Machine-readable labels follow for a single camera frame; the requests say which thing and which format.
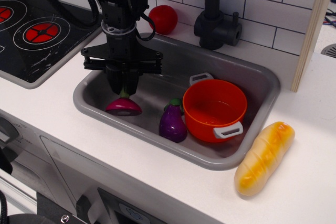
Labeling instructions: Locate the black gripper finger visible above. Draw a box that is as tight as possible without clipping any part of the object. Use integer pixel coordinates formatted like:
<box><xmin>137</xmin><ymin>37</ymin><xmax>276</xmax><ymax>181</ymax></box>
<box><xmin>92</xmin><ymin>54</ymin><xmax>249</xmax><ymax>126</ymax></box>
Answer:
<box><xmin>125</xmin><ymin>69</ymin><xmax>142</xmax><ymax>95</ymax></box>
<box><xmin>105</xmin><ymin>66</ymin><xmax>123</xmax><ymax>95</ymax></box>

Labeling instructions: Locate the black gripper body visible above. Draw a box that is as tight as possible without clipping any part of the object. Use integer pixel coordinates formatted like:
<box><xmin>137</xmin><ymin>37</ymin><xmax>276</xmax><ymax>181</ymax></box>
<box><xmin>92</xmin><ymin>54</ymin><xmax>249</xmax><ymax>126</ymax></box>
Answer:
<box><xmin>81</xmin><ymin>26</ymin><xmax>163</xmax><ymax>74</ymax></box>

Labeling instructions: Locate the pink toy beet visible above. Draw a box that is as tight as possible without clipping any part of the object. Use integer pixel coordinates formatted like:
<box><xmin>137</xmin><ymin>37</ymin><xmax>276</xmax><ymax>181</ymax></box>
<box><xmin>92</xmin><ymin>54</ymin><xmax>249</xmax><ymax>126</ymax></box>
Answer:
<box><xmin>105</xmin><ymin>84</ymin><xmax>142</xmax><ymax>116</ymax></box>

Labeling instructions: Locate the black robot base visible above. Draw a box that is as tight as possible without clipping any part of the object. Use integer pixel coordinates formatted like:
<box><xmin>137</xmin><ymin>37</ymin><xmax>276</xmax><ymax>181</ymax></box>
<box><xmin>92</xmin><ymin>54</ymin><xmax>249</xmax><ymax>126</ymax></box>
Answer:
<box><xmin>1</xmin><ymin>191</ymin><xmax>86</xmax><ymax>224</ymax></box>

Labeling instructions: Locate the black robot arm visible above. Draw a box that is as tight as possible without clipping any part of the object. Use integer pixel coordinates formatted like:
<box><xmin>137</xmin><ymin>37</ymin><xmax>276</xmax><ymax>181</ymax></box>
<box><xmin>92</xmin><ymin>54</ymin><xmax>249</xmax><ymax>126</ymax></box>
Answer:
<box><xmin>81</xmin><ymin>0</ymin><xmax>163</xmax><ymax>95</ymax></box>

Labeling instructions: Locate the grey plastic sink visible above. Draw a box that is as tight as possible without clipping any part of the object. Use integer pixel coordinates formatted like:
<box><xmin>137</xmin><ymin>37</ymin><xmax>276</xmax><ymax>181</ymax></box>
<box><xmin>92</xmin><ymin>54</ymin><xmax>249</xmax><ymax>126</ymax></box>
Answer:
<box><xmin>73</xmin><ymin>35</ymin><xmax>280</xmax><ymax>170</ymax></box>

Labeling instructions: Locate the orange toy pot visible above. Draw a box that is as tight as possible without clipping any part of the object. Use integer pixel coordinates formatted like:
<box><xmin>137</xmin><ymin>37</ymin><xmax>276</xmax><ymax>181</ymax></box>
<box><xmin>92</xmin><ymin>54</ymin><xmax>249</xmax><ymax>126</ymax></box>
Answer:
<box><xmin>183</xmin><ymin>72</ymin><xmax>247</xmax><ymax>143</ymax></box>

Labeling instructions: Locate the red toy tomato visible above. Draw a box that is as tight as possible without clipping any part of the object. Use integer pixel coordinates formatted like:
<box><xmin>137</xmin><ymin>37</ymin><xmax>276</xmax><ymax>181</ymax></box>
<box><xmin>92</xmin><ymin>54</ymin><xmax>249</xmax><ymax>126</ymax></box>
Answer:
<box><xmin>149</xmin><ymin>5</ymin><xmax>178</xmax><ymax>35</ymax></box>

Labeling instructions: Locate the purple toy eggplant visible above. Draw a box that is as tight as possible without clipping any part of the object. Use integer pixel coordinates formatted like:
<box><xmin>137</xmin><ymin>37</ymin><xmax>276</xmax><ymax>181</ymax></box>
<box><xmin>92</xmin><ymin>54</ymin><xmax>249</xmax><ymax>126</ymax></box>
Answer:
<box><xmin>159</xmin><ymin>98</ymin><xmax>187</xmax><ymax>143</ymax></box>

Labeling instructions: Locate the black toy stove top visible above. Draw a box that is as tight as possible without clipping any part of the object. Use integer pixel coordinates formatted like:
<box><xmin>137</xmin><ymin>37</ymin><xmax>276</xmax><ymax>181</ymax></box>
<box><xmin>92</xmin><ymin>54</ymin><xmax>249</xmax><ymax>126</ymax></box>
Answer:
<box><xmin>1</xmin><ymin>0</ymin><xmax>101</xmax><ymax>89</ymax></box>

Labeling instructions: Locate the dark grey toy faucet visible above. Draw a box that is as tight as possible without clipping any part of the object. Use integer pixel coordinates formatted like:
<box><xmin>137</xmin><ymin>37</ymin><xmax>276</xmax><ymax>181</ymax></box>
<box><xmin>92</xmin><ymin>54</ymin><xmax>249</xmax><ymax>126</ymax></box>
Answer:
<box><xmin>194</xmin><ymin>0</ymin><xmax>242</xmax><ymax>50</ymax></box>

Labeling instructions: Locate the grey oven knob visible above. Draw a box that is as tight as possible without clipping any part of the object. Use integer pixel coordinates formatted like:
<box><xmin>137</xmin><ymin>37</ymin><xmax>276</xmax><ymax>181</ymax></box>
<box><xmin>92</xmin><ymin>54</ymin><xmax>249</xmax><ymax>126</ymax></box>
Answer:
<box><xmin>0</xmin><ymin>118</ymin><xmax>19</xmax><ymax>144</ymax></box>

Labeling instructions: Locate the toy bread loaf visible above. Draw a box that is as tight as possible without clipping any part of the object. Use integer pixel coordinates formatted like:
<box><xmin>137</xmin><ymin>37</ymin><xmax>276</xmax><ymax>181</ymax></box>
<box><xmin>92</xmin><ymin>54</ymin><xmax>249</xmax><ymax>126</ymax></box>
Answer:
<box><xmin>234</xmin><ymin>122</ymin><xmax>295</xmax><ymax>196</ymax></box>

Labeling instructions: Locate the wooden side panel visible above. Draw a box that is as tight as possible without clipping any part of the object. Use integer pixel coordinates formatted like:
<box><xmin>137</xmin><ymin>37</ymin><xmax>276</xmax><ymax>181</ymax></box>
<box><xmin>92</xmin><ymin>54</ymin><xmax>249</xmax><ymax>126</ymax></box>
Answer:
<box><xmin>291</xmin><ymin>0</ymin><xmax>330</xmax><ymax>92</ymax></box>

